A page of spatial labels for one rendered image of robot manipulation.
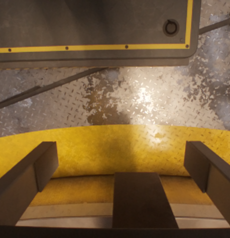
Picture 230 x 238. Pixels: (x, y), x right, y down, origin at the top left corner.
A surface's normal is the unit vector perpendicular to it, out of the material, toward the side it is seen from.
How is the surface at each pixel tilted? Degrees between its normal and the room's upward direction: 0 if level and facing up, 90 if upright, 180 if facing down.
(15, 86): 0
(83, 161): 0
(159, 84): 0
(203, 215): 90
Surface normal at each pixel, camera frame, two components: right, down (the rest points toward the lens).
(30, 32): -0.03, 0.25
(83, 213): -0.07, -0.97
